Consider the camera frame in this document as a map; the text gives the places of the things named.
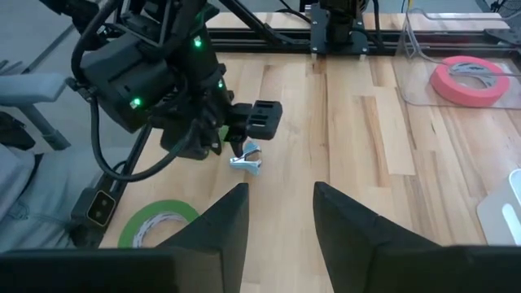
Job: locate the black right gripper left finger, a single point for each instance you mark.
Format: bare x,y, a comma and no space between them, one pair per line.
220,228

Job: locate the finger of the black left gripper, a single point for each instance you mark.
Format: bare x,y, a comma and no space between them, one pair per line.
238,146
264,120

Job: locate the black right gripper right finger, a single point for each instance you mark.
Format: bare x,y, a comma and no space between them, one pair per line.
346,228

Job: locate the light blue staple remover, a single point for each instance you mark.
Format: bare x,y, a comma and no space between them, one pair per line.
246,163

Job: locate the green tape roll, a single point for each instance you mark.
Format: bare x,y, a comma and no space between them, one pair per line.
163,206

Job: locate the pink tape roll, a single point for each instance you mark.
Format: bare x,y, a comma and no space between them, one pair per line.
443,87

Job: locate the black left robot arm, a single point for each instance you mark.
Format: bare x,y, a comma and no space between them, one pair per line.
122,73

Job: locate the green plastic item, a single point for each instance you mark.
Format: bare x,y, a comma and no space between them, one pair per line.
224,136

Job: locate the clear plastic bin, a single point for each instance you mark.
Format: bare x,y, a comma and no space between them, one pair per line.
415,97

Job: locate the person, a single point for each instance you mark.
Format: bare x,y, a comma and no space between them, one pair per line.
45,195

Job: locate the grey chair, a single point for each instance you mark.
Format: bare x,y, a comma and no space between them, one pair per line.
28,87

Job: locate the black camera mount strut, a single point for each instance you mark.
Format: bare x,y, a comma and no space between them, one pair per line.
130,163

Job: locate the black diagonal frame strut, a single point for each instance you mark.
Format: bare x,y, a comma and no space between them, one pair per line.
252,20

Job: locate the black table frame rail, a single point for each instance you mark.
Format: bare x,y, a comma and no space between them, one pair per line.
407,42

